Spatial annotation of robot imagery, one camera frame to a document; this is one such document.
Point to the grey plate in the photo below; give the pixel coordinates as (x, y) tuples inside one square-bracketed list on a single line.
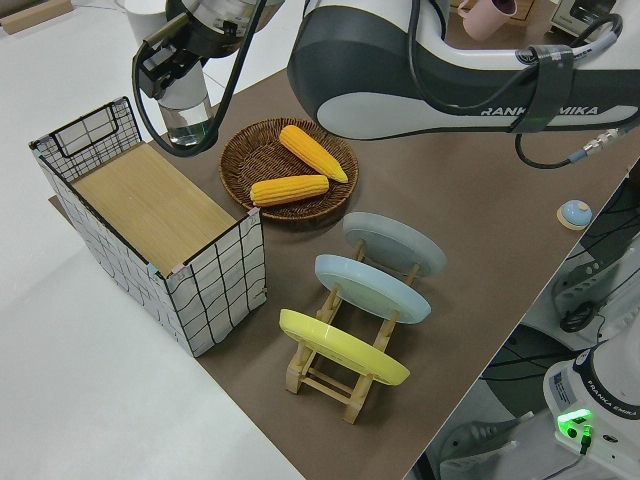
[(390, 240)]

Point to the brown table mat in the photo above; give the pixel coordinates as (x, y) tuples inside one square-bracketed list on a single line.
[(450, 210)]

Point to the yellow plate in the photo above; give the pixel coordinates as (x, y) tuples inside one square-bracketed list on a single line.
[(340, 345)]

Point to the wooden basket lid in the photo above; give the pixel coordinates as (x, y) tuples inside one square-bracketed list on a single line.
[(150, 205)]

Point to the white toaster oven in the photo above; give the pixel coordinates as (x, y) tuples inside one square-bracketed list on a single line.
[(565, 17)]

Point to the blue round bell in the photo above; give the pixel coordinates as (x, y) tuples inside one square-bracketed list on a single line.
[(575, 212)]

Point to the wooden dish rack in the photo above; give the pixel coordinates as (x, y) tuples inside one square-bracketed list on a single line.
[(356, 405)]

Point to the light blue plate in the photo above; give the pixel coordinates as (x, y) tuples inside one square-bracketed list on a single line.
[(365, 285)]

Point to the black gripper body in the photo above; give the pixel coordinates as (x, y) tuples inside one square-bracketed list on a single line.
[(210, 40)]

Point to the yellow corn cob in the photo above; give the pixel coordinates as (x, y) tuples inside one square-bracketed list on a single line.
[(287, 190), (312, 152)]

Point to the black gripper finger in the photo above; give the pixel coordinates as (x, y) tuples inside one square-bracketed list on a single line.
[(186, 65), (156, 75)]

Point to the pink mug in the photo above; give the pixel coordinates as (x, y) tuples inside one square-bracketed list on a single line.
[(480, 22)]

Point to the light wooden plank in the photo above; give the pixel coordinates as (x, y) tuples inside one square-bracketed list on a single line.
[(30, 17)]

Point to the brown wicker basket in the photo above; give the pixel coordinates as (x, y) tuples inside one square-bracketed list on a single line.
[(250, 155)]

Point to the white cylindrical container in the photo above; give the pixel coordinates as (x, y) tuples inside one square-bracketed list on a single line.
[(142, 17)]

